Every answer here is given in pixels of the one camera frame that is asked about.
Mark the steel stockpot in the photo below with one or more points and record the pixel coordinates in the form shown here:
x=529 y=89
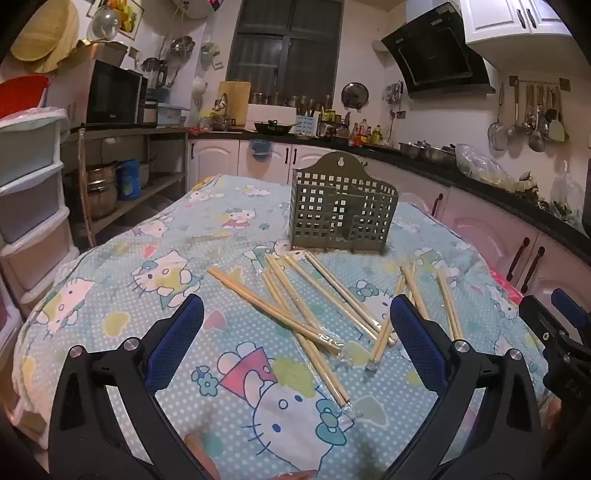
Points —
x=102 y=191

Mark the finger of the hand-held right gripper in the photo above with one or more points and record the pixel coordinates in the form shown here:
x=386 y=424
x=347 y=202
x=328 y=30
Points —
x=538 y=314
x=572 y=309

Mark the steel cooking pot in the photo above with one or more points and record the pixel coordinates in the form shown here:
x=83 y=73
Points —
x=412 y=150
x=439 y=155

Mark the plastic bag of vegetables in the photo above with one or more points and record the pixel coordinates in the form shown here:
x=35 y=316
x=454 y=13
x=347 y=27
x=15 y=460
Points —
x=482 y=166

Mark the red plastic basin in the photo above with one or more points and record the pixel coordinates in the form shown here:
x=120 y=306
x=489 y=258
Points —
x=21 y=94

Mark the black range hood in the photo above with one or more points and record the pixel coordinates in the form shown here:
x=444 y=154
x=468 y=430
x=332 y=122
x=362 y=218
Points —
x=434 y=55

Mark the row of sauce bottles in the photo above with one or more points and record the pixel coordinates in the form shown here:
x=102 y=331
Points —
x=364 y=134

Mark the blue white knife holder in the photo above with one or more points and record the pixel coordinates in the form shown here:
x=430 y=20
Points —
x=307 y=125

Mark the black kitchen countertop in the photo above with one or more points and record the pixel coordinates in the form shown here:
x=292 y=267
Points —
x=376 y=151

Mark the green plastic utensil holder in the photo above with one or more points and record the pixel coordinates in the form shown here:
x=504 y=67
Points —
x=314 y=207

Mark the white plastic drawer unit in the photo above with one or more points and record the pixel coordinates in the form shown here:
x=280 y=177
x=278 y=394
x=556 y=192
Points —
x=32 y=194

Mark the cardboard box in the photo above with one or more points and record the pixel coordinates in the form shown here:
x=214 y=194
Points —
x=69 y=92

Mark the fruit wall poster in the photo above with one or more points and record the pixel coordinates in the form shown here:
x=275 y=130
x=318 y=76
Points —
x=127 y=14

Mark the blue plastic bag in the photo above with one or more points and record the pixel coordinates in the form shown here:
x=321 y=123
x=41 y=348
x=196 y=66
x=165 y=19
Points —
x=261 y=150

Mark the grey pot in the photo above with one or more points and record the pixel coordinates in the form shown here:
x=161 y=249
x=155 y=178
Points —
x=113 y=54

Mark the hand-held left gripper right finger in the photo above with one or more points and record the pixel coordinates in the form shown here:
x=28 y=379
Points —
x=418 y=341

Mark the white water heater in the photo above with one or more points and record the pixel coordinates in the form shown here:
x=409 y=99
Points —
x=198 y=8

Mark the blender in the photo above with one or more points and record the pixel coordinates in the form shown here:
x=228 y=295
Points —
x=154 y=71

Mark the black wok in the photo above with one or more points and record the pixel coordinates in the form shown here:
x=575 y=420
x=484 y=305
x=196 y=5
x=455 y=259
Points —
x=272 y=128

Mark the clear plastic bag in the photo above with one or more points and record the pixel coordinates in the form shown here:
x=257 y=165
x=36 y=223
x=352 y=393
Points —
x=565 y=194

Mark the black microwave oven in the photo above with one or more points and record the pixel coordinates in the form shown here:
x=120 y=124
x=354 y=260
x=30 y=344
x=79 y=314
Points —
x=113 y=94

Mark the row of hanging kitchen utensils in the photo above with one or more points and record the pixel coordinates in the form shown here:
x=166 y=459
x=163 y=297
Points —
x=535 y=120

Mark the white wall cabinet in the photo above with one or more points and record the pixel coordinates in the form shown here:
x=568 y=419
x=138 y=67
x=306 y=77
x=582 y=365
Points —
x=508 y=27

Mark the hanging steel pan lid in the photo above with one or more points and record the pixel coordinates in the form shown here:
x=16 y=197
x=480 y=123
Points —
x=354 y=96

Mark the dark window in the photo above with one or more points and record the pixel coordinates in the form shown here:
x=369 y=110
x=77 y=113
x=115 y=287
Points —
x=286 y=46

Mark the bunch of wooden chopsticks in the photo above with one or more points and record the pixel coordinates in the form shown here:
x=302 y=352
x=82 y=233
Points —
x=295 y=318

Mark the white hanging jug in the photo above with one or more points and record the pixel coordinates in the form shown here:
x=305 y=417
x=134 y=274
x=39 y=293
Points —
x=199 y=90

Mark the wooden cutting board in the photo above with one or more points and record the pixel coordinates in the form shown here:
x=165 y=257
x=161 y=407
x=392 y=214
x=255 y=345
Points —
x=234 y=104

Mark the glass pot lid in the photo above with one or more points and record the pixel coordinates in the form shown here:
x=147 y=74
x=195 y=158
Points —
x=105 y=23

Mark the blue detergent bag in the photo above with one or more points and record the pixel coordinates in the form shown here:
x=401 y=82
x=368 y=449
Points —
x=128 y=181

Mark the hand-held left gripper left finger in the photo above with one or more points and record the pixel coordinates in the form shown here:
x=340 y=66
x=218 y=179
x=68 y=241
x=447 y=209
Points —
x=178 y=341

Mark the wooden shelf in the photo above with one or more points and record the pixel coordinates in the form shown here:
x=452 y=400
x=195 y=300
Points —
x=85 y=184

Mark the row of steel jars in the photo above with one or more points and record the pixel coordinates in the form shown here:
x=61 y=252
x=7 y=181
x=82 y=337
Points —
x=295 y=102

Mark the white base cabinets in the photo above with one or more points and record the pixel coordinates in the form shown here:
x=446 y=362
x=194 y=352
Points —
x=217 y=159

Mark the cartoon cat printed blanket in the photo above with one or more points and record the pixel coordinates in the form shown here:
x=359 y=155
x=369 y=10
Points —
x=138 y=240

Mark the hanging steel colander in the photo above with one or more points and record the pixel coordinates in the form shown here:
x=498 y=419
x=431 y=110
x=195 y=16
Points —
x=182 y=46

